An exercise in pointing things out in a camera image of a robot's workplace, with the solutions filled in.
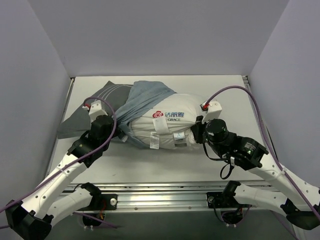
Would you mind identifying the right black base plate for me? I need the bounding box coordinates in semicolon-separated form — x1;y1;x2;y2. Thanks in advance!
206;191;250;209

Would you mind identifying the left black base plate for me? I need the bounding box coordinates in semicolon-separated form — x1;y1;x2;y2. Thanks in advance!
79;193;118;211

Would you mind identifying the pillowcase grey outside blue inside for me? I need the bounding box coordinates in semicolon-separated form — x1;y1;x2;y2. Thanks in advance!
57;80;176;148

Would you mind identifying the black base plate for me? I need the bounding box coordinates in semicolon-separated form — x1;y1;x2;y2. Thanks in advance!
79;193;118;211
206;191;250;209

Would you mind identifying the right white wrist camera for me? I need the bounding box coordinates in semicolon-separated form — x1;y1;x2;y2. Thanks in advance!
200;99;222;124

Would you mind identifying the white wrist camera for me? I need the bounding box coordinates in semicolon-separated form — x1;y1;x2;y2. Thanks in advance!
200;99;222;124
82;100;108;123

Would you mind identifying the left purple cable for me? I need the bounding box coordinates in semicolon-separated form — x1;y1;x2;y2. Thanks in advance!
0;96;118;229

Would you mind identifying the purple cable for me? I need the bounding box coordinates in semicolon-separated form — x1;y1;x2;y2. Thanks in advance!
204;85;320;240
0;96;118;229

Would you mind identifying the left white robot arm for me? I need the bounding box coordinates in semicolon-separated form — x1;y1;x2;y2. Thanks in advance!
4;115;117;240

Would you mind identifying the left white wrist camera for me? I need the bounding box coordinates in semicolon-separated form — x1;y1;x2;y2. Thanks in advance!
82;100;108;123

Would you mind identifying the white pillow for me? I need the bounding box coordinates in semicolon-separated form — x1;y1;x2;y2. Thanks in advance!
129;93;205;150

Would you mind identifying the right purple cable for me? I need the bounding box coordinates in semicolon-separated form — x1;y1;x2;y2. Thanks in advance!
204;85;320;240

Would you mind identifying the white pillow tag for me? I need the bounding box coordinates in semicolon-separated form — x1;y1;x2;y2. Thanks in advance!
149;132;160;150

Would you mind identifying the aluminium rail frame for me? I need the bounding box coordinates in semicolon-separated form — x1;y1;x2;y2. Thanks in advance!
67;75;262;213

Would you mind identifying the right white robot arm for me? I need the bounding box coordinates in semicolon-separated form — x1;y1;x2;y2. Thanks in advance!
191;116;320;230

